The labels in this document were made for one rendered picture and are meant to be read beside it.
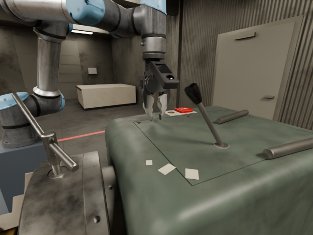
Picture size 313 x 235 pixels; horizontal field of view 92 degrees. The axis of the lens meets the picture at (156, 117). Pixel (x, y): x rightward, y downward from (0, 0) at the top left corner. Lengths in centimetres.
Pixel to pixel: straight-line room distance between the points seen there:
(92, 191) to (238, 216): 25
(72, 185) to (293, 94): 304
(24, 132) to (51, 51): 39
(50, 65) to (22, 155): 42
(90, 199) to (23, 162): 64
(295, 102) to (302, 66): 52
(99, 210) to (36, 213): 9
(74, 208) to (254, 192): 29
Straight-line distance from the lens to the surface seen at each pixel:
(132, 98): 681
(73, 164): 26
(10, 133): 93
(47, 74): 89
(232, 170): 32
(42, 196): 35
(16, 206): 49
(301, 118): 312
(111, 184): 38
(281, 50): 314
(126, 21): 52
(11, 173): 96
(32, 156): 92
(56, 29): 83
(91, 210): 32
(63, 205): 33
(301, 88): 308
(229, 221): 29
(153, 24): 49
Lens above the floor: 143
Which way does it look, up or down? 17 degrees down
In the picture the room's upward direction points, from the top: straight up
